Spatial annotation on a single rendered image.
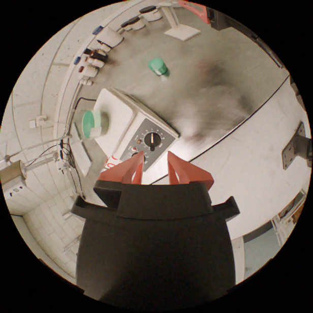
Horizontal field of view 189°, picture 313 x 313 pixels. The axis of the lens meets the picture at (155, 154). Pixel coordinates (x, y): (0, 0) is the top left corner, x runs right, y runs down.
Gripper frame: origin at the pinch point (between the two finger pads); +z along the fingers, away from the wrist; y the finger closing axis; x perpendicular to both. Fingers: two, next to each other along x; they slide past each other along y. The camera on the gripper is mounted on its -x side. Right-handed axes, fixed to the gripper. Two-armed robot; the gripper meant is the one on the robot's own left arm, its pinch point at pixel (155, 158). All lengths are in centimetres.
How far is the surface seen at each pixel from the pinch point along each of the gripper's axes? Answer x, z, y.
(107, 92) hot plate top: -9.0, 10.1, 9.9
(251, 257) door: 172, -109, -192
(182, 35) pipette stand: -28.5, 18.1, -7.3
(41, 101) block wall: -21, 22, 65
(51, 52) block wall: -42, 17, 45
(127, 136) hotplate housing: 0.2, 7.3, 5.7
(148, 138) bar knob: 0.6, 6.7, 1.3
